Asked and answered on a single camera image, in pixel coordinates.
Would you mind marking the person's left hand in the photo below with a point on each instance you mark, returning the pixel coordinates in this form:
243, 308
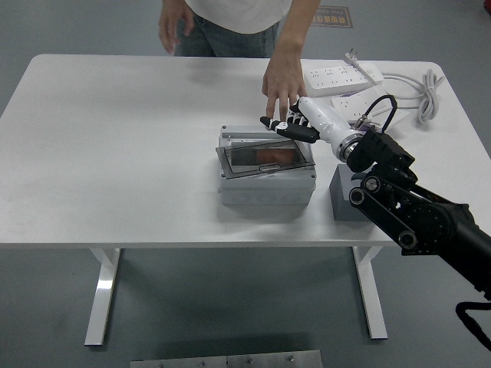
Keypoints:
284, 80

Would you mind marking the person's right hand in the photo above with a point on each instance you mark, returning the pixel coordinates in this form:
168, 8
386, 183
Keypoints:
174, 27

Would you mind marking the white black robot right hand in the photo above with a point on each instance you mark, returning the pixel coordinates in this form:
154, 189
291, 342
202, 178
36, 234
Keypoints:
326, 120

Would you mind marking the transparent hinged box lid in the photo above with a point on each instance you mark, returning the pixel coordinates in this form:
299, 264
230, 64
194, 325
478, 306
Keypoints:
303, 161

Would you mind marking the orange cylindrical battery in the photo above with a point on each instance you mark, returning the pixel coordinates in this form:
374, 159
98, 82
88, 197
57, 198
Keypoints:
274, 156

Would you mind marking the person's left forearm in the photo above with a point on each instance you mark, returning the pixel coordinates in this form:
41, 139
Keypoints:
297, 30

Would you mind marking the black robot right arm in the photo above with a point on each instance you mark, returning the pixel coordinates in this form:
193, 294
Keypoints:
422, 222

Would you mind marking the grey block battery holder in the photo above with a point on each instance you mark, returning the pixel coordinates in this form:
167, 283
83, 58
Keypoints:
339, 199

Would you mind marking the grey plastic junction box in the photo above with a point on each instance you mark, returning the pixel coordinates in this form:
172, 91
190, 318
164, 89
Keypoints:
264, 191

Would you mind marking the white power strip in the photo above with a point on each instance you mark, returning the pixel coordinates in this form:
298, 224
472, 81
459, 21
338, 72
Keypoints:
333, 76

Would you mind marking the person's torso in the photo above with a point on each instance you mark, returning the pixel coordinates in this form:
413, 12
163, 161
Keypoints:
238, 23

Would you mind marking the brown floor sign sticker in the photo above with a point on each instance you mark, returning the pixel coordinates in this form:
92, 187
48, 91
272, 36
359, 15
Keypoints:
335, 17

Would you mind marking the white table leg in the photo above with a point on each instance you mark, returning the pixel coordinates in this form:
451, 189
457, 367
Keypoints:
370, 295
103, 295

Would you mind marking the grey metal plate with screws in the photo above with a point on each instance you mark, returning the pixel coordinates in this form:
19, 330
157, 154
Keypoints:
226, 360

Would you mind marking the white wall socket panel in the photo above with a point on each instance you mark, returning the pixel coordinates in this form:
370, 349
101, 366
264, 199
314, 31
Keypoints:
353, 105

